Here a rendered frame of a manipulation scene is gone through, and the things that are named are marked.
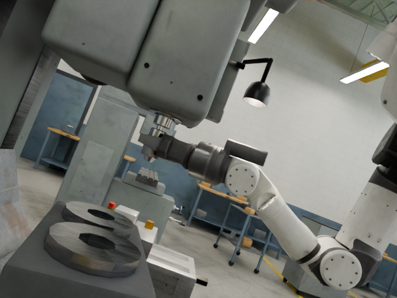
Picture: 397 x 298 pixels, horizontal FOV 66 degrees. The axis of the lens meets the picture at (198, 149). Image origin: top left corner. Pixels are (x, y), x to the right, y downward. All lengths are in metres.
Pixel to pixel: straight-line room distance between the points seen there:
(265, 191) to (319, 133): 7.47
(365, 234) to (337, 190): 7.72
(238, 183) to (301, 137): 7.35
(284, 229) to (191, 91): 0.35
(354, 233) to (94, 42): 0.66
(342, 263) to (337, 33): 8.41
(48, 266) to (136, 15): 0.53
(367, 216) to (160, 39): 0.56
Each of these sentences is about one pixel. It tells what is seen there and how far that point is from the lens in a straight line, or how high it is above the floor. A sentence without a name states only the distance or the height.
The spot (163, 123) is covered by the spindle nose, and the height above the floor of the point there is 1.29.
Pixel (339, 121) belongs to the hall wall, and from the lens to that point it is 8.46.
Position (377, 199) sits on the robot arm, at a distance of 0.72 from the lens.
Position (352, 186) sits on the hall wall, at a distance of 8.63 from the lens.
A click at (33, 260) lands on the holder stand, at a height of 1.11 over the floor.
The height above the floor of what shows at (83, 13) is 1.42.
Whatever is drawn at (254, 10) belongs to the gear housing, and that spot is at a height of 1.63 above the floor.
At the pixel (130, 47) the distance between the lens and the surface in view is 0.68.
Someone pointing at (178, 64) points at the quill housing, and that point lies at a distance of 0.68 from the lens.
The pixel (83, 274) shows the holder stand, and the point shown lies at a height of 1.11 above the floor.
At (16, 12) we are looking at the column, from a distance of 0.81.
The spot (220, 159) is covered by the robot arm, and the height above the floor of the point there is 1.25.
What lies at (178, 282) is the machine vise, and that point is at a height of 0.97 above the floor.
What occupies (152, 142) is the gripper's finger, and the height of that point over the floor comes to 1.23.
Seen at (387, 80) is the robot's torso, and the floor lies 1.48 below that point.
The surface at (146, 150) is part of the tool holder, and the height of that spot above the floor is 1.21.
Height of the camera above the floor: 1.22
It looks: 3 degrees up
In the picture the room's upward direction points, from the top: 21 degrees clockwise
